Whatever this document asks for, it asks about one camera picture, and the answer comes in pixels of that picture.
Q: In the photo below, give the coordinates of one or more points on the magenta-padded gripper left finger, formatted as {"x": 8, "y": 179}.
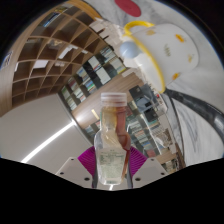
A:
{"x": 71, "y": 170}

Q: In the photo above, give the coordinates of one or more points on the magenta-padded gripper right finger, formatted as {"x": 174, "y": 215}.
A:
{"x": 148, "y": 170}

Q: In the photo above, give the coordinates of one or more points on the clear plastic drink bottle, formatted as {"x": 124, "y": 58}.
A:
{"x": 111, "y": 156}

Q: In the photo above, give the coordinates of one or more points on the linear ceiling light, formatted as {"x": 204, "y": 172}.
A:
{"x": 48, "y": 141}

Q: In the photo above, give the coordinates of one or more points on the dark grey building model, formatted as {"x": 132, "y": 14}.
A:
{"x": 143, "y": 100}

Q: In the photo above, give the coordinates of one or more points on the narrow book-filled shelf unit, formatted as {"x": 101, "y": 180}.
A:
{"x": 96, "y": 71}

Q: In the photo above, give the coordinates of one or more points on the pale blue small ball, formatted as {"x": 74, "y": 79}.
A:
{"x": 130, "y": 50}

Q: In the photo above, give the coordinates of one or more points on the wall poster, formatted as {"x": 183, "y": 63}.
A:
{"x": 6, "y": 60}

